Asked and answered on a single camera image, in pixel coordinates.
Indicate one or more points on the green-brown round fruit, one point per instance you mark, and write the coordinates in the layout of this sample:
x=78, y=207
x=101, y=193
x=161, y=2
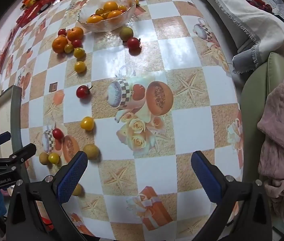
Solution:
x=126, y=34

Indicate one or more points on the clear glass bowl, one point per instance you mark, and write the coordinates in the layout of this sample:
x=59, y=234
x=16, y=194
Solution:
x=91, y=5

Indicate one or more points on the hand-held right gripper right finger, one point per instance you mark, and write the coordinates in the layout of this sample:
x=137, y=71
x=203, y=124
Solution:
x=207, y=178

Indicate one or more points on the white fringed blanket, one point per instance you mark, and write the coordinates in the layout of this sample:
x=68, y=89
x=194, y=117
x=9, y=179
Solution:
x=244, y=17

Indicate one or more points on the red cherry tomato with stem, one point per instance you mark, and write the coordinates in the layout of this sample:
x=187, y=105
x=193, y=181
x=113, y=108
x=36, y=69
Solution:
x=83, y=91

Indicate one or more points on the yellow-green cherry tomato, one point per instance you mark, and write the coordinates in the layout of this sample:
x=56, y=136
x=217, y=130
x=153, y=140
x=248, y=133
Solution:
x=79, y=52
x=68, y=48

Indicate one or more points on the pink fleece robe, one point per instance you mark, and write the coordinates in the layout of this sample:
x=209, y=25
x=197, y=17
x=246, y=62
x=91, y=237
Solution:
x=282, y=135

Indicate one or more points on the orange cherry tomato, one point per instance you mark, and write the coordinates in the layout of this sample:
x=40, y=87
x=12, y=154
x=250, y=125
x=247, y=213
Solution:
x=114, y=14
x=99, y=11
x=110, y=5
x=122, y=8
x=95, y=19

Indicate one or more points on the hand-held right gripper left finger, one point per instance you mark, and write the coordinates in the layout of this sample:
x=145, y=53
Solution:
x=73, y=175

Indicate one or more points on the pile of red snack packets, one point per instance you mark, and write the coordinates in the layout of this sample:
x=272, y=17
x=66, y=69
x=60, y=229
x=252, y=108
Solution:
x=34, y=5

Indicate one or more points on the checkered printed tablecloth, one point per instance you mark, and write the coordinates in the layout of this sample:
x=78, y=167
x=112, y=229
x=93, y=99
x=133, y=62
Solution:
x=189, y=55

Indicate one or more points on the green sofa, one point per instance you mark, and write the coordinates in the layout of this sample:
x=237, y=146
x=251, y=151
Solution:
x=254, y=100

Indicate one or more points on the beige cardboard tray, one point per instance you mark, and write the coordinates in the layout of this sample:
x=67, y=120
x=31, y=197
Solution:
x=4, y=115

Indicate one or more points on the tan longan fruit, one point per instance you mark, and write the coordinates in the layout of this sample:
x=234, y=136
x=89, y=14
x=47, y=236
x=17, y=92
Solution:
x=43, y=158
x=78, y=190
x=91, y=152

